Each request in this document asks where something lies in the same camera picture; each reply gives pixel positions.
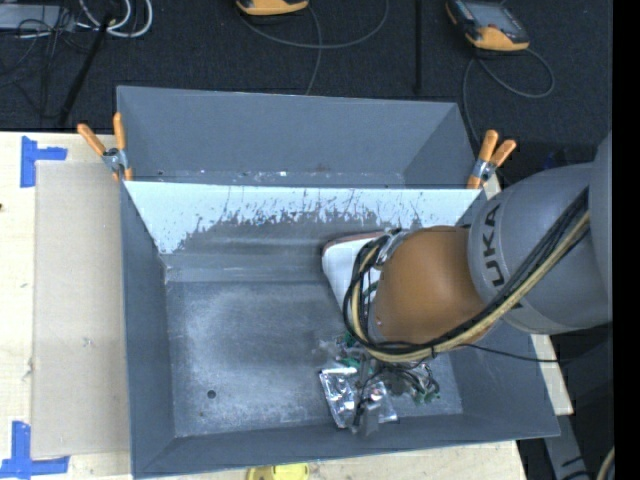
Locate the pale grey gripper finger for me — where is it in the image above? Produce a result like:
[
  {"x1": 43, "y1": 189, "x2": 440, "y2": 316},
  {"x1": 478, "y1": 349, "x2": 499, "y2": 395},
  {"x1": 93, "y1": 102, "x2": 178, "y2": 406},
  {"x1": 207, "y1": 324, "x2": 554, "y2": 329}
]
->
[{"x1": 360, "y1": 390, "x2": 383, "y2": 437}]

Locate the silver foil packet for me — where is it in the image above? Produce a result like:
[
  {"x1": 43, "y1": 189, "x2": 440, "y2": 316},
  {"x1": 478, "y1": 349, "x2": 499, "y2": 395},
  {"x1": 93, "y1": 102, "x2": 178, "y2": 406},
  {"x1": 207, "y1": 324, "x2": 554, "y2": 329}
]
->
[{"x1": 318, "y1": 364, "x2": 400, "y2": 430}]

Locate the white box with brown edge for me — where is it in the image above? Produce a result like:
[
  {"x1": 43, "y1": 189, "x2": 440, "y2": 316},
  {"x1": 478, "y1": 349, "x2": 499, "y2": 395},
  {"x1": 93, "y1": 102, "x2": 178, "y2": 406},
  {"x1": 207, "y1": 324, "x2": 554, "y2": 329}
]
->
[{"x1": 321, "y1": 232, "x2": 385, "y2": 315}]

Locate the grey metal bin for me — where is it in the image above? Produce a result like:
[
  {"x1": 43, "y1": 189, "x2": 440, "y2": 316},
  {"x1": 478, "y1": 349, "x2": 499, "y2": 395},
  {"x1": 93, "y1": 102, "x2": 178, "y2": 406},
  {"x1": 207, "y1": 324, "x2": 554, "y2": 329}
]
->
[{"x1": 115, "y1": 85, "x2": 562, "y2": 480}]

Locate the pale wood flat board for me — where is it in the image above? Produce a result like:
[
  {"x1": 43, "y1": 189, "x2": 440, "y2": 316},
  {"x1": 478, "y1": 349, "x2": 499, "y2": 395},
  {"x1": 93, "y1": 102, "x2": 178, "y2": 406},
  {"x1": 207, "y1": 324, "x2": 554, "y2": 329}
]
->
[{"x1": 30, "y1": 160, "x2": 132, "y2": 461}]

